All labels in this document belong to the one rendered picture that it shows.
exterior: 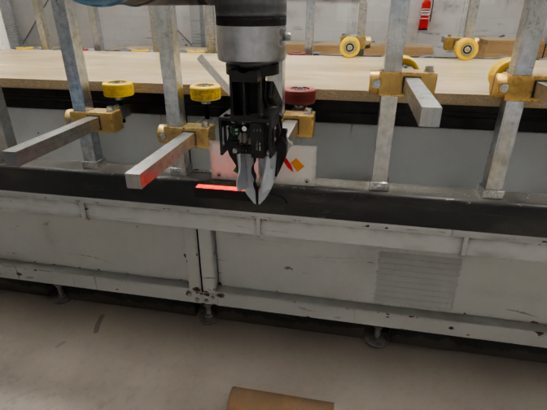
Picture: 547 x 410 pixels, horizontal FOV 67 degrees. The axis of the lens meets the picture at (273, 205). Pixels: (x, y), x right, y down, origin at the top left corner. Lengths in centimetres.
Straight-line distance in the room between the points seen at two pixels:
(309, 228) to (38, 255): 116
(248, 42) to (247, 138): 12
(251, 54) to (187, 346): 122
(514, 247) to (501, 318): 47
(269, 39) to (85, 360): 134
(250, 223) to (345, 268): 44
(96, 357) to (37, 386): 18
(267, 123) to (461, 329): 115
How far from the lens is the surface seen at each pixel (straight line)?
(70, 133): 105
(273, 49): 54
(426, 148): 122
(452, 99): 114
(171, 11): 103
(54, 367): 167
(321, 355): 154
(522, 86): 99
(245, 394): 132
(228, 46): 55
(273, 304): 151
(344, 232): 110
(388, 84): 94
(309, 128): 96
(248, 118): 54
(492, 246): 115
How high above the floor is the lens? 110
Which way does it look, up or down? 26 degrees down
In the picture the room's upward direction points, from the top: straight up
